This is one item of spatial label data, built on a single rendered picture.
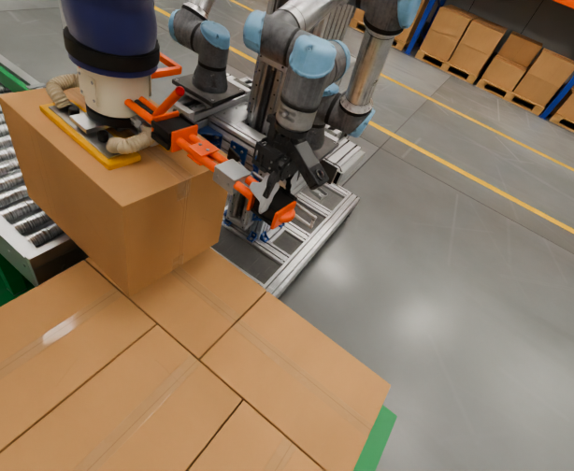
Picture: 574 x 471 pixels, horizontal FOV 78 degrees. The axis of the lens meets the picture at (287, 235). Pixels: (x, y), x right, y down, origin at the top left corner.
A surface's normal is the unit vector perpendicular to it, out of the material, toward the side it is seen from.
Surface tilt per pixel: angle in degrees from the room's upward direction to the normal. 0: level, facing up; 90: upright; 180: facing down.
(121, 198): 1
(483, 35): 90
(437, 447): 0
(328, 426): 0
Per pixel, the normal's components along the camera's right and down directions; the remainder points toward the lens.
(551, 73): -0.54, 0.49
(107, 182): 0.26, -0.69
